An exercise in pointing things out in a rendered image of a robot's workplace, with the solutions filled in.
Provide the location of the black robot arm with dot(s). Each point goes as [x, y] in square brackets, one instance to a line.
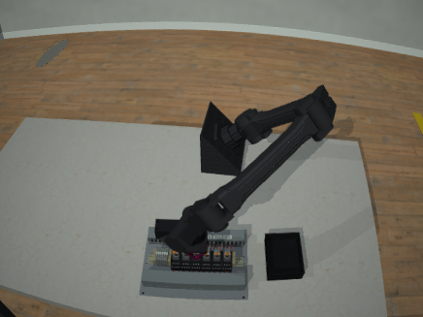
[314, 112]

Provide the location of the grey relay with orange button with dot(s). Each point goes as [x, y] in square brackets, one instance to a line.
[185, 257]
[207, 257]
[175, 255]
[216, 254]
[227, 255]

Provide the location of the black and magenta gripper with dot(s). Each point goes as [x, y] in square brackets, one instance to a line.
[201, 246]

